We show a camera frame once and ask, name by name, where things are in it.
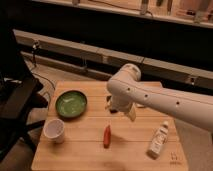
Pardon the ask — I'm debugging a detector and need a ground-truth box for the green bowl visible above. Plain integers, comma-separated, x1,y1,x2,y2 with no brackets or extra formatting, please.
55,90,87,118

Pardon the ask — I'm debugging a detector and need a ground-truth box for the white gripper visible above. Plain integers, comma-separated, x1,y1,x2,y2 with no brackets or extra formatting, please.
105,96,136,122

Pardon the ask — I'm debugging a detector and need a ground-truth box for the white paper cup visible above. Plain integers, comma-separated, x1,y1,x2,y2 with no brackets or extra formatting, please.
43,119,65,143

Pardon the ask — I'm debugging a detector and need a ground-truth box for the white plastic bottle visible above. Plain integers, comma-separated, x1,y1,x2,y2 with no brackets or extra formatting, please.
147,121,169,159

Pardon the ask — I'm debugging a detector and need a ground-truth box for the black rectangular block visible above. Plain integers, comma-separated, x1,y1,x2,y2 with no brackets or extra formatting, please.
106,96,118,114

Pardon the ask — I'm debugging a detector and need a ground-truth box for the black cable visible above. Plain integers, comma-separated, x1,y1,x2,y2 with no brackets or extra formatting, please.
30,41,57,101

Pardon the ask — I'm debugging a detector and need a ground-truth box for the black chair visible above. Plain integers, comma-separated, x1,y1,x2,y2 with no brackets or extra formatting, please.
0,28,48,162

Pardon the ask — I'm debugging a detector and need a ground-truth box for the white sponge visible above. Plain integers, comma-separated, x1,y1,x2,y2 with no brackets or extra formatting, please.
135,103,146,108

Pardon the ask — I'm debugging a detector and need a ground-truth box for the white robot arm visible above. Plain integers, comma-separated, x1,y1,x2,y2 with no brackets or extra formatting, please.
107,63,213,133

